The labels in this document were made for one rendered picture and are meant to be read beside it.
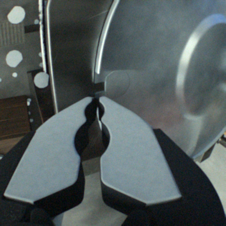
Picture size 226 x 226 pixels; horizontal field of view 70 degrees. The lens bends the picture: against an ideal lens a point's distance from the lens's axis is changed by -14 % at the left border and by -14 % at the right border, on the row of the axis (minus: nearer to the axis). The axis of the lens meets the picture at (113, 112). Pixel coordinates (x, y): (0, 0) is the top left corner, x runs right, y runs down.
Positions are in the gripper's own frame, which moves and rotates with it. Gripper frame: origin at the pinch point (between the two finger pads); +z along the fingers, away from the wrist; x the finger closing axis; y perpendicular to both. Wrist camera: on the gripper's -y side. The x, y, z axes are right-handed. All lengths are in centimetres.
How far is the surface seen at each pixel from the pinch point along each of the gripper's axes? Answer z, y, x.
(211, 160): 101, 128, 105
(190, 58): 4.6, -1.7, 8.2
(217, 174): 88, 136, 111
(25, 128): 40, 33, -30
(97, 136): 1.4, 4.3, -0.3
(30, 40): 71, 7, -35
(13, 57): 10.9, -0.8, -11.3
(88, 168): 15.0, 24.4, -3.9
